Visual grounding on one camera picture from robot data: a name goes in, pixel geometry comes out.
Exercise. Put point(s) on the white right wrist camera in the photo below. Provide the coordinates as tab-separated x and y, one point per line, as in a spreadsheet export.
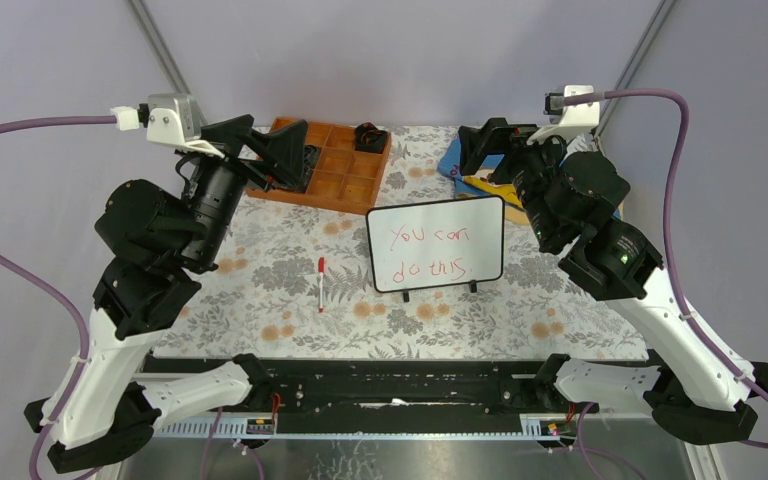
568	122

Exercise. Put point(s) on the floral tablecloth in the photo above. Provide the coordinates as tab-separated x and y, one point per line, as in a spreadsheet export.
263	299

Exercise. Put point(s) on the red white marker pen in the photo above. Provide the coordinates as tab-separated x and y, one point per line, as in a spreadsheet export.
321	281

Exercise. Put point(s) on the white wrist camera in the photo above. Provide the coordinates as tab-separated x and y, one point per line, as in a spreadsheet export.
171	120
568	122

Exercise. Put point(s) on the blue pikachu cloth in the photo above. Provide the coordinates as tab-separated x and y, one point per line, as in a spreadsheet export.
479	185

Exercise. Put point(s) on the wooden compartment tray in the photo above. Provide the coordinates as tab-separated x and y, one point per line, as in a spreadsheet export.
348	166

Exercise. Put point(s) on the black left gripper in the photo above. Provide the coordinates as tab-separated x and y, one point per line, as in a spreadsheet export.
280	152

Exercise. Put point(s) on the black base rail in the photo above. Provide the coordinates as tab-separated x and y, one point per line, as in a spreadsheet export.
412	397

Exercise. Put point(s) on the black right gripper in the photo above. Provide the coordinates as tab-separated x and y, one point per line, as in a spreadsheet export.
496	136

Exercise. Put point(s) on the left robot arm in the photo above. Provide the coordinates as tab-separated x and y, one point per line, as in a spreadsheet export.
161	243

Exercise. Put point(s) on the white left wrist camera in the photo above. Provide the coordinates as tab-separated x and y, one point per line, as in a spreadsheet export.
171	120

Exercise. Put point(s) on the aluminium frame post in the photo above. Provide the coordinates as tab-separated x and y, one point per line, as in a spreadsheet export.
637	58
158	46

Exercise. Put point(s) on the aluminium frame post right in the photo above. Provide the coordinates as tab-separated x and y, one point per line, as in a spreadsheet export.
637	58

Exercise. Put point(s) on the white whiteboard black frame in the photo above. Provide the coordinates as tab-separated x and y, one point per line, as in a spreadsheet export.
436	244

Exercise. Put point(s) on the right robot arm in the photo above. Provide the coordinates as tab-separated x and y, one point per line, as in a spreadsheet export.
571	202

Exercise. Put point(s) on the aluminium frame post left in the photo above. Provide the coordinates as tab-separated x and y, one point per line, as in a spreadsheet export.
158	46

